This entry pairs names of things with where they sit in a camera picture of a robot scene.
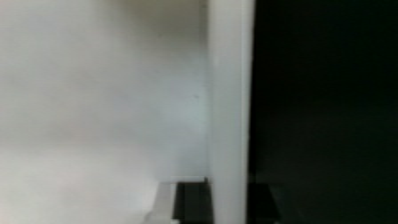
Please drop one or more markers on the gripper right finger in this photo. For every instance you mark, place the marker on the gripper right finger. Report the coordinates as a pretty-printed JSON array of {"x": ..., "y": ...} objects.
[{"x": 262, "y": 208}]

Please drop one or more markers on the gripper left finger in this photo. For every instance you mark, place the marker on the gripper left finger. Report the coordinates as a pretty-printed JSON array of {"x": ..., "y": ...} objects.
[{"x": 193, "y": 203}]

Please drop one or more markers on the white square tabletop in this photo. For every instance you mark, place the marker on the white square tabletop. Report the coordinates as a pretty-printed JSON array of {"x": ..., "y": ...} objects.
[{"x": 123, "y": 108}]

